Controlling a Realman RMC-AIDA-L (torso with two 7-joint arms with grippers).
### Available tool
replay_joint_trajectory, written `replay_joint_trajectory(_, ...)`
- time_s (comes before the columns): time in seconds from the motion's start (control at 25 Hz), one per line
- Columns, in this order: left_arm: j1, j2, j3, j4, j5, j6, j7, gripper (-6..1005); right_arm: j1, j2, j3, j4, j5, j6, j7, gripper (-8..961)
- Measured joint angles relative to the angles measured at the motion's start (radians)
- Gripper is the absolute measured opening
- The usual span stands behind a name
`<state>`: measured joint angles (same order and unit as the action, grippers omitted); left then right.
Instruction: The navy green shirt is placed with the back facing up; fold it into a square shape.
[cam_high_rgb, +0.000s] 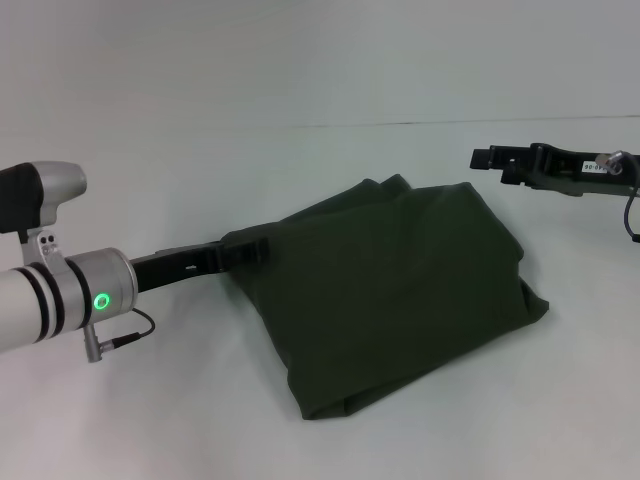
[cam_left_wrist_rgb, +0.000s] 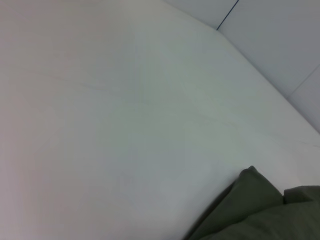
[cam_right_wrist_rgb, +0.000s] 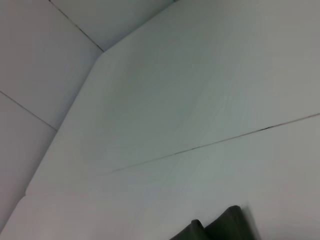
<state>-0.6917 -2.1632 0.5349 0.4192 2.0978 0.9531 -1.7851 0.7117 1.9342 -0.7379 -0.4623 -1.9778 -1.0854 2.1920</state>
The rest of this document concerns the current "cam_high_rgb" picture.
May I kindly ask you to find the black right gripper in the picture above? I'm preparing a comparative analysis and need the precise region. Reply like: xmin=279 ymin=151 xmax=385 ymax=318
xmin=469 ymin=142 xmax=640 ymax=197

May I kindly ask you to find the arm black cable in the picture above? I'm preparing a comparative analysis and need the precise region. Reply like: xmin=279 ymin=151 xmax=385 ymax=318
xmin=597 ymin=149 xmax=640 ymax=242
xmin=82 ymin=307 xmax=157 ymax=364

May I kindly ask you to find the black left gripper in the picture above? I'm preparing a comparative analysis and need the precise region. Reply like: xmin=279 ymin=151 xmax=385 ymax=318
xmin=130 ymin=235 xmax=271 ymax=296

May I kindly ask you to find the dark green t-shirt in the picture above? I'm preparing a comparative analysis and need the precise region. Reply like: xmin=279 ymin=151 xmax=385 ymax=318
xmin=219 ymin=173 xmax=552 ymax=422

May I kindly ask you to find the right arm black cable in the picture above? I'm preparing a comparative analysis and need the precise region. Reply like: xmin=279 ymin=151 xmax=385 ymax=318
xmin=597 ymin=149 xmax=640 ymax=242

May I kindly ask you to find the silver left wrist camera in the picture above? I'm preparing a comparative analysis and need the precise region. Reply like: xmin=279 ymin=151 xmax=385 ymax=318
xmin=0 ymin=160 xmax=89 ymax=269

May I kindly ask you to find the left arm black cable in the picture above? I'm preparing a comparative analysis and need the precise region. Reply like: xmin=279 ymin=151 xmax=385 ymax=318
xmin=82 ymin=307 xmax=157 ymax=364

